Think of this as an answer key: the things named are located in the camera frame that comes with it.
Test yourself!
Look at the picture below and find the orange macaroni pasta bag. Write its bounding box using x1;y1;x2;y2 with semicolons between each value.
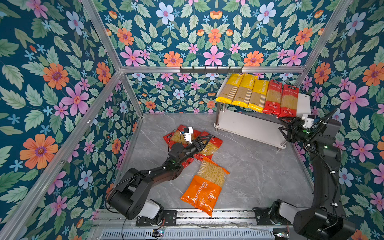
181;157;230;217

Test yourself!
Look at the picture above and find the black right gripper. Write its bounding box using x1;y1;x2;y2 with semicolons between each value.
279;116;319;147

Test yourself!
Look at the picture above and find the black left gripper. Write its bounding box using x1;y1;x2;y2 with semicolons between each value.
177;134;211;166

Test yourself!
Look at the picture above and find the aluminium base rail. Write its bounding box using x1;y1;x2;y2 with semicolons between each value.
88;209;303;240

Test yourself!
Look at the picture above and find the red spaghetti bag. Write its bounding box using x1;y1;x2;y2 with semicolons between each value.
263;80;283;116
181;157;195;168
278;85;299;118

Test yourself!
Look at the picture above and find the red spaghetti bag front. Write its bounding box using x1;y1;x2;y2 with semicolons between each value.
263;80;283;116

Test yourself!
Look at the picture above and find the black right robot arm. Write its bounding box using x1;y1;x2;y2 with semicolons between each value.
270;111;356;240

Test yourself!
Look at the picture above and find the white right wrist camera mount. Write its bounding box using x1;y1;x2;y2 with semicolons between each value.
302;114;315;129

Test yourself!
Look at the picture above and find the white two-tier shelf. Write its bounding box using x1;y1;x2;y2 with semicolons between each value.
214;77;310;149

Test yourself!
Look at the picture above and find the black hook rail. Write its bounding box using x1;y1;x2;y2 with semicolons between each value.
179;66;243;75

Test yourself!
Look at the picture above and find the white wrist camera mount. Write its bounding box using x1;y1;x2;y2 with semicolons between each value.
184;127;194;144
302;114;315;129

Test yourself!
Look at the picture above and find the red fusilli pasta bag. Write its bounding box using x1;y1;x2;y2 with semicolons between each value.
163;125;191;149

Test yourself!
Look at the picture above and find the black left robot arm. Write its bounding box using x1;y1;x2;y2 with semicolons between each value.
107;134;213;220

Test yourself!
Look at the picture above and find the yellow spaghetti bag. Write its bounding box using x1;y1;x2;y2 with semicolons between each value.
216;74;244;104
232;74;258;108
248;80;270;113

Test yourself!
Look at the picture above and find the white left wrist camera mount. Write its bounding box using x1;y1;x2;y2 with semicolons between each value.
184;127;194;144

